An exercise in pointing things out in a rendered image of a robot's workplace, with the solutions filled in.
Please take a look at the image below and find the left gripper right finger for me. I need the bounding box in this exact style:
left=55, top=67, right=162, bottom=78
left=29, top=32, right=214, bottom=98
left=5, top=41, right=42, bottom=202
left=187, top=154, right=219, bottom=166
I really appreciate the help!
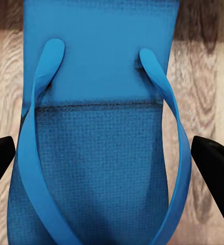
left=191, top=136, right=224, bottom=217

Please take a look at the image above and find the sandal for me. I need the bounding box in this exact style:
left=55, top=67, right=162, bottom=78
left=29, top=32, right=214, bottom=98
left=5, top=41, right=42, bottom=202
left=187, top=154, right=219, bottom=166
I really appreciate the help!
left=7, top=0, right=192, bottom=245

